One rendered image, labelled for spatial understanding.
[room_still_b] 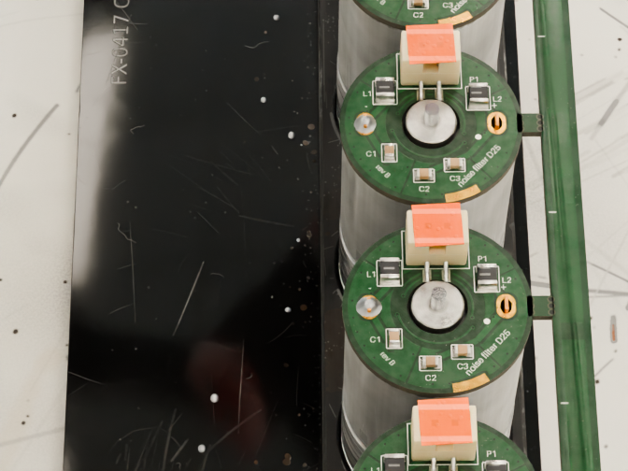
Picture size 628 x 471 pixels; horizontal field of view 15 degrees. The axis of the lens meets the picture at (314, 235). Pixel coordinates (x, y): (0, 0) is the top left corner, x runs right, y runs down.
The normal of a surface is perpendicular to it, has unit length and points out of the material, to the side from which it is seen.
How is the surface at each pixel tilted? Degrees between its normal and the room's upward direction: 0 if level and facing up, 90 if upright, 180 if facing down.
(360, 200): 90
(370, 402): 90
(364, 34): 90
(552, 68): 0
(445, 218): 0
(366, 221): 90
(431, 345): 0
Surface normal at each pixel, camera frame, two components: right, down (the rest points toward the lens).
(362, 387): -0.79, 0.54
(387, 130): 0.00, -0.47
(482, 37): 0.68, 0.65
